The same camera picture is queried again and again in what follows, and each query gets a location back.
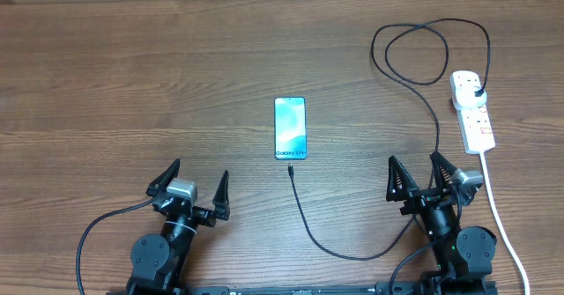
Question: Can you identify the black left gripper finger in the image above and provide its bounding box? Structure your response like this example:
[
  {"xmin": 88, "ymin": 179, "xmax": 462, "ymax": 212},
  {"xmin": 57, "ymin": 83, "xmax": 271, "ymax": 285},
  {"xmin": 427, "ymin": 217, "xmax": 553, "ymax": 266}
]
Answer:
[
  {"xmin": 212, "ymin": 170, "xmax": 230, "ymax": 221},
  {"xmin": 145, "ymin": 159, "xmax": 181, "ymax": 197}
]

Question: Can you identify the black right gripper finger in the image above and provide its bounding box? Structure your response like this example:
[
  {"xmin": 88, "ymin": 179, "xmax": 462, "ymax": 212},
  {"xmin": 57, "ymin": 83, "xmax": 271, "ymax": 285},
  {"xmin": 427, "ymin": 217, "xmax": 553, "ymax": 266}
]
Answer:
[
  {"xmin": 430, "ymin": 151, "xmax": 457, "ymax": 190},
  {"xmin": 386, "ymin": 156, "xmax": 418, "ymax": 202}
]

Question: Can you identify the blue Samsung Galaxy smartphone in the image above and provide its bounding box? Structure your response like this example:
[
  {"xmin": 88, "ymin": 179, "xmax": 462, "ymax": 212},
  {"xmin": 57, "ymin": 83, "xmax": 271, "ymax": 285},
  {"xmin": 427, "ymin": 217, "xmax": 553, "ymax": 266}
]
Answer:
[{"xmin": 274, "ymin": 97, "xmax": 308, "ymax": 160}]

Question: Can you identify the black USB charging cable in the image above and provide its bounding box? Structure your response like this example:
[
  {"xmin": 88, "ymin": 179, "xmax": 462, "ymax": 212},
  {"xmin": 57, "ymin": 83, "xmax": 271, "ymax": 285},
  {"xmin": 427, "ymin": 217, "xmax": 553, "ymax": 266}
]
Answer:
[{"xmin": 287, "ymin": 18, "xmax": 492, "ymax": 262}]

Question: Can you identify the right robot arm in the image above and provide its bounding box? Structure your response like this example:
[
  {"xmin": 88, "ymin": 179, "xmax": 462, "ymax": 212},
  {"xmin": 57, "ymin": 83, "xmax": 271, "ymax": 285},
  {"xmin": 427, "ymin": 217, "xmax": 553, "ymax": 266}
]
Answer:
[{"xmin": 376, "ymin": 151, "xmax": 497, "ymax": 294}]

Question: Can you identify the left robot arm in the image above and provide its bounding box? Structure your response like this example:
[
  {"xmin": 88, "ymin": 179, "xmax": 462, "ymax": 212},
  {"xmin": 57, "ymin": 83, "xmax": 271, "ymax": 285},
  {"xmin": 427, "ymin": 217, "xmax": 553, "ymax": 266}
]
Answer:
[{"xmin": 125, "ymin": 159, "xmax": 230, "ymax": 294}]

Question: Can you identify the white charger plug adapter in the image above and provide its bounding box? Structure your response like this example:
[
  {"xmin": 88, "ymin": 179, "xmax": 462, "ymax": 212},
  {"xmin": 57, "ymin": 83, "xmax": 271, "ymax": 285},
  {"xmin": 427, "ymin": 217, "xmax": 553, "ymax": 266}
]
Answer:
[{"xmin": 452, "ymin": 86, "xmax": 487, "ymax": 110}]

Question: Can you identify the white power strip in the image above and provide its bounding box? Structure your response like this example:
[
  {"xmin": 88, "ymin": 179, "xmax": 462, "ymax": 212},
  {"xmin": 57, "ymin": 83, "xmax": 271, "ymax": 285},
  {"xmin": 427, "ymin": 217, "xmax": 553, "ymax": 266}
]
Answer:
[{"xmin": 449, "ymin": 70, "xmax": 495, "ymax": 154}]

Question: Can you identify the white power strip cord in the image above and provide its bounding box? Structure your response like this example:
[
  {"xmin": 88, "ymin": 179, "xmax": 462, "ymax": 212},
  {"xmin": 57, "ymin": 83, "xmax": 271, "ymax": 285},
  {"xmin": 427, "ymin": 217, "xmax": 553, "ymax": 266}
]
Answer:
[{"xmin": 478, "ymin": 151, "xmax": 531, "ymax": 295}]

